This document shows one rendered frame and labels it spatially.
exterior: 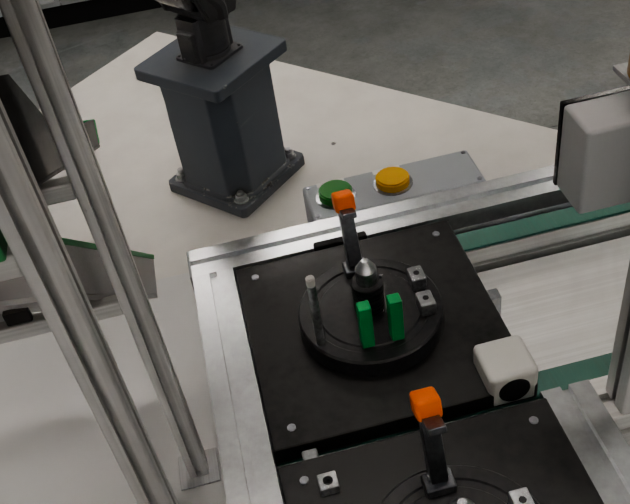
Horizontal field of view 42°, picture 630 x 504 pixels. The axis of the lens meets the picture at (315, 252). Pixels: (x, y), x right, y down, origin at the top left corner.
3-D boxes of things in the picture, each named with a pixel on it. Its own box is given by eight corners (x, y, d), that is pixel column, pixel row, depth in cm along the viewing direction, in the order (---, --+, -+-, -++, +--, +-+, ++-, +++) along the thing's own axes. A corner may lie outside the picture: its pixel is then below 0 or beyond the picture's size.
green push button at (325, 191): (316, 196, 98) (314, 183, 97) (348, 188, 98) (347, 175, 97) (324, 216, 95) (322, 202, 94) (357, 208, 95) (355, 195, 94)
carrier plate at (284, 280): (237, 282, 89) (233, 268, 87) (447, 232, 90) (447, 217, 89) (276, 465, 71) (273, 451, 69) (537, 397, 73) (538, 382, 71)
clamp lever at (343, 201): (343, 263, 82) (329, 192, 79) (362, 258, 82) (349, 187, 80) (350, 275, 79) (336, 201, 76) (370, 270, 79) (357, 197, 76)
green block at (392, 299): (388, 332, 75) (385, 294, 72) (401, 329, 75) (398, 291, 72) (392, 342, 74) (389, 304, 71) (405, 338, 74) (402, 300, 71)
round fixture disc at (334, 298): (288, 289, 84) (285, 276, 83) (417, 258, 85) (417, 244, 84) (317, 393, 73) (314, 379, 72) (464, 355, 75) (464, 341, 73)
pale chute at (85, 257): (33, 312, 84) (29, 269, 84) (158, 297, 83) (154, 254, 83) (-132, 322, 56) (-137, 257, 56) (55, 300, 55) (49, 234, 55)
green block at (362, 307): (359, 340, 75) (354, 302, 72) (372, 336, 75) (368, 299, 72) (363, 349, 74) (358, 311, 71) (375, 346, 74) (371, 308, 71)
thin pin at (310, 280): (316, 340, 76) (304, 275, 70) (324, 338, 76) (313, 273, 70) (317, 347, 75) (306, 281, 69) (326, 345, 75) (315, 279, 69)
